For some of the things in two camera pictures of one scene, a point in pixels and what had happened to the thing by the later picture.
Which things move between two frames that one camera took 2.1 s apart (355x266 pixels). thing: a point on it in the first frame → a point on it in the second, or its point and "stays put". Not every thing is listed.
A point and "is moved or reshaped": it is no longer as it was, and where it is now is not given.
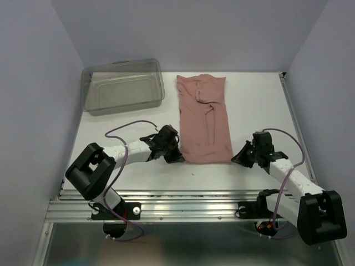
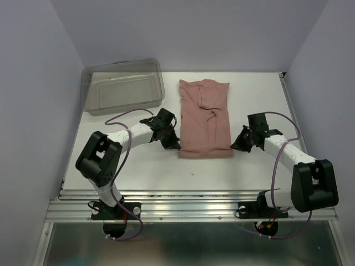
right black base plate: x=254 y=210 stays put
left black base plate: x=129 y=210 stays put
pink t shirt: x=206 y=137 is moved or reshaped
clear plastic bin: x=121 y=86 stays put
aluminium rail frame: x=172 y=205 stays put
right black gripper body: x=246 y=155 → x=244 y=141
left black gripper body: x=171 y=153 → x=168 y=138
